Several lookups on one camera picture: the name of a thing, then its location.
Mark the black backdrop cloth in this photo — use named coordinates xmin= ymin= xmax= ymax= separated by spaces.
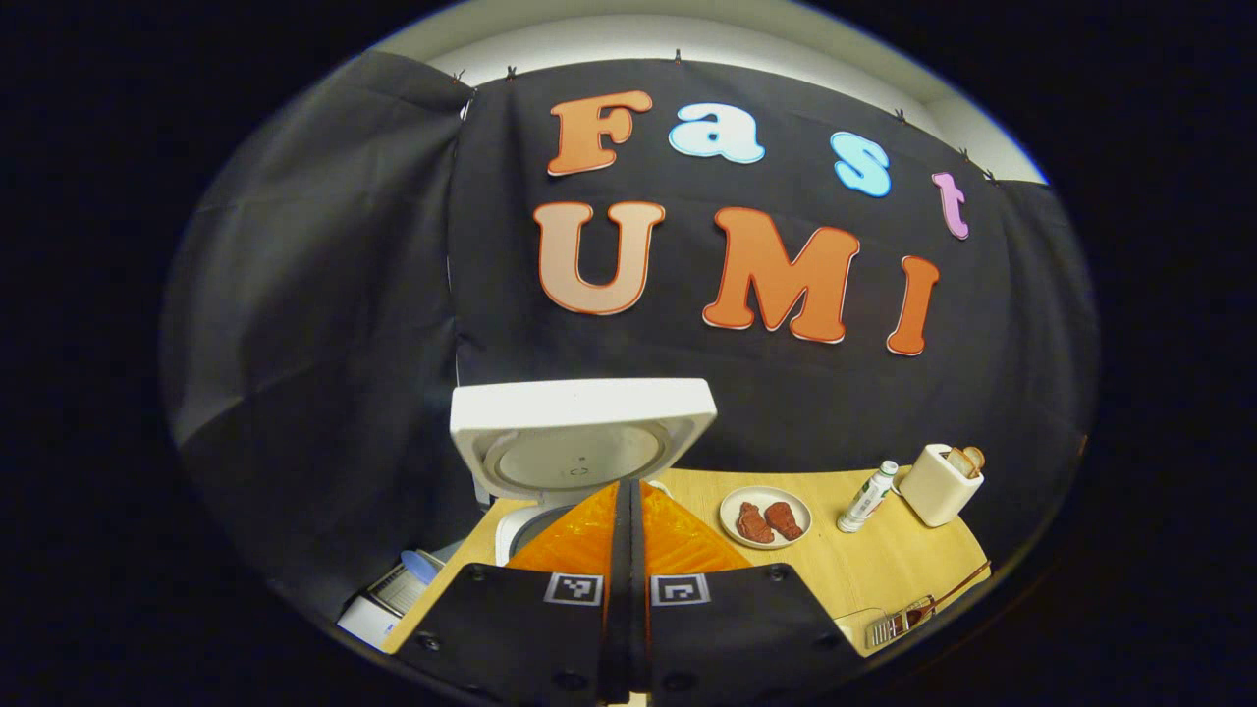
xmin=162 ymin=49 xmax=1099 ymax=629

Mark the white toaster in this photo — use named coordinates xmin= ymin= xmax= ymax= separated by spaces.
xmin=899 ymin=444 xmax=985 ymax=528

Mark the row of backdrop clips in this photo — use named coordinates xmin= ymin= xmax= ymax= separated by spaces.
xmin=452 ymin=49 xmax=998 ymax=186

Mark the metal wire chopstick holder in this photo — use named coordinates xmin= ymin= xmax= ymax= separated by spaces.
xmin=864 ymin=594 xmax=936 ymax=649

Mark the white drink bottle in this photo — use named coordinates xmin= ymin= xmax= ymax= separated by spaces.
xmin=837 ymin=461 xmax=900 ymax=534

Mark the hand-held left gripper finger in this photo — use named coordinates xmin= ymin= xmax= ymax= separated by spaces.
xmin=398 ymin=481 xmax=629 ymax=706
xmin=628 ymin=479 xmax=870 ymax=706

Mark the white round plate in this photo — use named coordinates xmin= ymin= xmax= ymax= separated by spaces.
xmin=719 ymin=486 xmax=813 ymax=549

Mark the white rice cooker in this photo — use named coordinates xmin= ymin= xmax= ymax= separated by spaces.
xmin=450 ymin=378 xmax=718 ymax=569

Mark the white and blue container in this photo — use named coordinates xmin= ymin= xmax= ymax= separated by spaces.
xmin=337 ymin=550 xmax=445 ymax=651

